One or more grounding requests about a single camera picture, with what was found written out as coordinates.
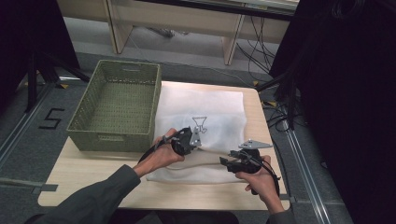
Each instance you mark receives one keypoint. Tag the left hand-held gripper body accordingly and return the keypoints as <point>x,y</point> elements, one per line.
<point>186,141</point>

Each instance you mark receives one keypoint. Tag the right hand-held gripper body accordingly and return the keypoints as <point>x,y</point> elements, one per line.
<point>249,158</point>

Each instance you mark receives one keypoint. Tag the white mesh laundry bag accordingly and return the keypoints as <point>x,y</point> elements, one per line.
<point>202,105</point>

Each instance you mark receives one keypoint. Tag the green woven basket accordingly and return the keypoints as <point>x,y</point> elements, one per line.
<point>124,102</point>

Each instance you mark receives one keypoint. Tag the person's right hand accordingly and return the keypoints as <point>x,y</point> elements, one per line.
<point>263,183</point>

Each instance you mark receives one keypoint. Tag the person's left hand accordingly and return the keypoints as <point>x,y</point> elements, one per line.
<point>158,155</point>

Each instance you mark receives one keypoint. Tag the black tripod stand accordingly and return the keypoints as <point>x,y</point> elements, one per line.
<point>43,71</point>
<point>286,90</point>

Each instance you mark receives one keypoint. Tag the grey power strip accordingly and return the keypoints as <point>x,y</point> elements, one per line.
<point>165,32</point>

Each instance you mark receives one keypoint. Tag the black curtain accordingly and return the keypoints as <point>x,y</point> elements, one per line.
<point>28,37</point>
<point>348,93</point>

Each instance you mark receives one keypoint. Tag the light wooden desk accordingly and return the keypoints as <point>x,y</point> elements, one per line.
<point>174,18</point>

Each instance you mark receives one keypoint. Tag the metal floor rail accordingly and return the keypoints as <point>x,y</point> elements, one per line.
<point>306,174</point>

